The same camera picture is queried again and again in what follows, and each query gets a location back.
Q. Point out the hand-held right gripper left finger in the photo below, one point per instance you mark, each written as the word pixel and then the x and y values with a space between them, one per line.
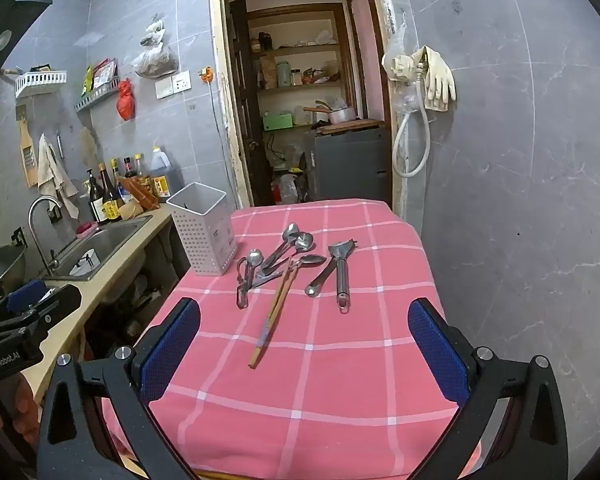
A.
pixel 170 355

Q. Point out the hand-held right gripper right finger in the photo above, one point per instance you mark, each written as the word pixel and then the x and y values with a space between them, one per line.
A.
pixel 437 350

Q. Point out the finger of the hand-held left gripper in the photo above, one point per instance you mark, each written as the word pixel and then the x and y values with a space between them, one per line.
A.
pixel 27 293
pixel 60 302

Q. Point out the small metal tongs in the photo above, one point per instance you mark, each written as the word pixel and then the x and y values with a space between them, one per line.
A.
pixel 241 285

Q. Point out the wooden chopstick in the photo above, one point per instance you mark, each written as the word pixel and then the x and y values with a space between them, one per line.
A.
pixel 272 315
pixel 279 310

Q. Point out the white perforated utensil holder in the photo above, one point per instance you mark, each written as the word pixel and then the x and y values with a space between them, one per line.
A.
pixel 202 232

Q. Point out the person's left hand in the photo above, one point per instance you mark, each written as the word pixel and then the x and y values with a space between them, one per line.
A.
pixel 25 405

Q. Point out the pink soap dish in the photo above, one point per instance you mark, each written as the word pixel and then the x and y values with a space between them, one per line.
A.
pixel 86 230

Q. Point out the steel sink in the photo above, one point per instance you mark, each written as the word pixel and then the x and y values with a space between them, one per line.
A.
pixel 110 240

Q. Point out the steel faucet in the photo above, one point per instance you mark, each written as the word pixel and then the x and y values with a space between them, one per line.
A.
pixel 37 210

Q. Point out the beige kitchen countertop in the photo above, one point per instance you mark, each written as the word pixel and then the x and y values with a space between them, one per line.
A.
pixel 145 240

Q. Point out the dark pump-top sauce bottle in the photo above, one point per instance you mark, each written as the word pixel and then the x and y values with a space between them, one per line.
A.
pixel 96 202

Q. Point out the pink checked tablecloth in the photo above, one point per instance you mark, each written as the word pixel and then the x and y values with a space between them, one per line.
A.
pixel 330 360

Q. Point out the yellow-label sauce bottle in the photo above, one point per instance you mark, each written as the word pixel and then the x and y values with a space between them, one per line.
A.
pixel 111 202

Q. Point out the beige hanging towel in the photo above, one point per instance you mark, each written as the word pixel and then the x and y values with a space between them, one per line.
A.
pixel 55 180

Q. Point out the red-brown spice packet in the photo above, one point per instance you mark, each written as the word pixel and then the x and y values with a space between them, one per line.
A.
pixel 140 192

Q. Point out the wooden grater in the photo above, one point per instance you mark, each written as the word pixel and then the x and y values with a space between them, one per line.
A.
pixel 28 155

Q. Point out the yellow-cap dark bottle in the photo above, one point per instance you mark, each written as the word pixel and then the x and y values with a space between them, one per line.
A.
pixel 116 175

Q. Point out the black-cap red-label bottle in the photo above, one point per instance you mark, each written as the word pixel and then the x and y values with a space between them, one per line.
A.
pixel 129 167

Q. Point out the yellow-cap clear bottle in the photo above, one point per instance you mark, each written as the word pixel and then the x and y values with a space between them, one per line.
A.
pixel 140 166

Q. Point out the hanging loofah cloth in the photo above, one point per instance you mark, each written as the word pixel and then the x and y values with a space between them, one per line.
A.
pixel 89 145

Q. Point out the large dark oil jug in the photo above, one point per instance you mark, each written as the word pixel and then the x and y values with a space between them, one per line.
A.
pixel 161 175

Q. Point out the grey metal cabinet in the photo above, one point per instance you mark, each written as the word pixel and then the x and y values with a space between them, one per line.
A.
pixel 350 165

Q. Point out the red plastic bag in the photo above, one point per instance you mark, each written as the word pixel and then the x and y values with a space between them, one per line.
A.
pixel 125 100

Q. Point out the colourful snack packets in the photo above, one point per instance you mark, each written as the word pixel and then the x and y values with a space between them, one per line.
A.
pixel 100 74

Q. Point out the wooden cutting board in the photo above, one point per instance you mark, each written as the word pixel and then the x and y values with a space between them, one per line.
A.
pixel 350 126

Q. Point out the metal pot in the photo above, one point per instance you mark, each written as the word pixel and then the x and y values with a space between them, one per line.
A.
pixel 341 115

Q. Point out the green box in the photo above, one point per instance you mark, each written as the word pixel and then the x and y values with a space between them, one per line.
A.
pixel 277 121

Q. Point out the clear bag of dried goods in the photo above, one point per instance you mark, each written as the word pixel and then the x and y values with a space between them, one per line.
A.
pixel 155 57

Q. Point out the cream rubber gloves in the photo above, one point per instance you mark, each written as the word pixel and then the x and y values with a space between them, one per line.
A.
pixel 439 80

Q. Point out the orange plug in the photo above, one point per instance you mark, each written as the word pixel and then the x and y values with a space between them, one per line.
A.
pixel 207 75

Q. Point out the green canister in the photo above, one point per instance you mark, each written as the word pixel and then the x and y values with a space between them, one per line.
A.
pixel 283 74

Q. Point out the wooden shelf unit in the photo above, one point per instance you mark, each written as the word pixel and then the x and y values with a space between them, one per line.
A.
pixel 300 50

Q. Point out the black wall socket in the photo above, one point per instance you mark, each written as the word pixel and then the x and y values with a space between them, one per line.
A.
pixel 20 237

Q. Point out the grey wall shelf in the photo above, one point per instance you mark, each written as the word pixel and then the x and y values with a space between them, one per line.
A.
pixel 97 95

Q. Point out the white wall basket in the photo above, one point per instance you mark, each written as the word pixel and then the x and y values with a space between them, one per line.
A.
pixel 40 80

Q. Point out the white wall switch panel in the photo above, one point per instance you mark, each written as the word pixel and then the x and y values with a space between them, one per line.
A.
pixel 174 85

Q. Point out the worn door frame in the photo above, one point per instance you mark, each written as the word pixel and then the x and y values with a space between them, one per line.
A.
pixel 225 110

